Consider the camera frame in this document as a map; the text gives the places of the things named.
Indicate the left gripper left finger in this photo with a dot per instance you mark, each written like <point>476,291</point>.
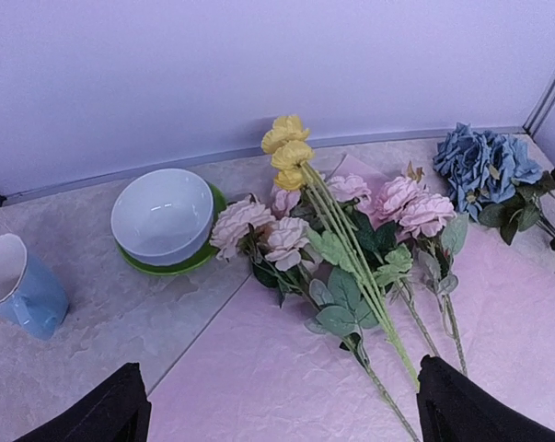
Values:
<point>115,410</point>

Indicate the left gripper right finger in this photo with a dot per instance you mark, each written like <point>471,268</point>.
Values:
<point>453,408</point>

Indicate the blue fake flower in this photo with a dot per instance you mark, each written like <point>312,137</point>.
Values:
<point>492,178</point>

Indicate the white ceramic bowl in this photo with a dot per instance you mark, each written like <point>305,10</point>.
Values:
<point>163,212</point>

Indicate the pink fake rose stems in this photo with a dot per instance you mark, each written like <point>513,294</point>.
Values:
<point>400,226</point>

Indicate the green plate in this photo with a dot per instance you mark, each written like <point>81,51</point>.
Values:
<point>173,264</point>

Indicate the yellow fake flower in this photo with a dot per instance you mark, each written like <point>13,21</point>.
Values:
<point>286,143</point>

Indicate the light blue mug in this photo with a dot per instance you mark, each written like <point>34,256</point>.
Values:
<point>31,296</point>

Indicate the right aluminium corner post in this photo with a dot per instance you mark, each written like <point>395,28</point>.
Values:
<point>541,111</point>

